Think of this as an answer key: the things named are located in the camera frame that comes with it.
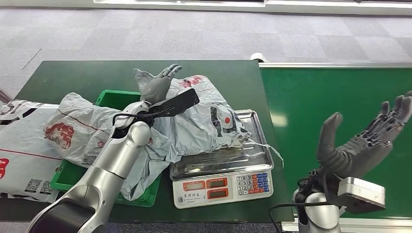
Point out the green plastic bin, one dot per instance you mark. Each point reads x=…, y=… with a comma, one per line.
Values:
x=111, y=98

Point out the large flat grey mailer bag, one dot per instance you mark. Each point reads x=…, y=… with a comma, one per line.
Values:
x=22, y=154

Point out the grey package with red dot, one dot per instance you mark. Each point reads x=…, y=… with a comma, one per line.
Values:
x=199, y=128

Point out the white conveyor roller end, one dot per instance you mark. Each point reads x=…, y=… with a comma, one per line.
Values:
x=258, y=57

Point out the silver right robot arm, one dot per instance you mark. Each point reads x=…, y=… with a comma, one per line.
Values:
x=320, y=212

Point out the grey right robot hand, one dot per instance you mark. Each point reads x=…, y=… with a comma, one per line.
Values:
x=357, y=154

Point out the white electronic scale body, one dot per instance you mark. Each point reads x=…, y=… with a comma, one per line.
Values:
x=222, y=189

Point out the white window sill ledge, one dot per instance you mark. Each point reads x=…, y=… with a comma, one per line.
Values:
x=251, y=6

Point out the green conveyor belt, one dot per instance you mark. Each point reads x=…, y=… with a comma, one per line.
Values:
x=305, y=103

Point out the small crumpled grey mailer bag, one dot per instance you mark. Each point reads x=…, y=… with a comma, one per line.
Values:
x=141, y=170

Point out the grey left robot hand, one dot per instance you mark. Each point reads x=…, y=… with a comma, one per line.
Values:
x=157, y=87

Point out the steel scale tray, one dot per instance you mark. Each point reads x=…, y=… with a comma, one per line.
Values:
x=225, y=160

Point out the crumpled grey bag red emblem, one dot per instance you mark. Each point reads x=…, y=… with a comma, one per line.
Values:
x=75, y=128

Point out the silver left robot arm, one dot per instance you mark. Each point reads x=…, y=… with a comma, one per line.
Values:
x=109, y=160

